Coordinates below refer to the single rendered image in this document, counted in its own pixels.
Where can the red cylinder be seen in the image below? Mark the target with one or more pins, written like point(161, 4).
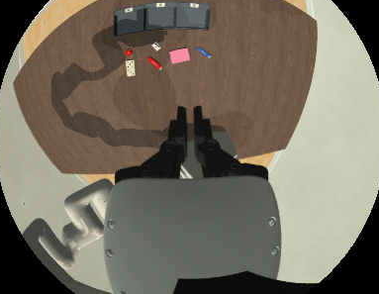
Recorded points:
point(155, 63)

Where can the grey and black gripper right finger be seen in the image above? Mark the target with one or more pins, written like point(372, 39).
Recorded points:
point(218, 163)

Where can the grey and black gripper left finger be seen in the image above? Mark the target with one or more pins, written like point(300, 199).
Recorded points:
point(163, 164)

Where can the blue aaa battery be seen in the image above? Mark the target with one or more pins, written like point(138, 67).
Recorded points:
point(203, 52)

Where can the grey rack of bins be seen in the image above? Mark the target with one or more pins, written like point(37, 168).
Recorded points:
point(162, 15)

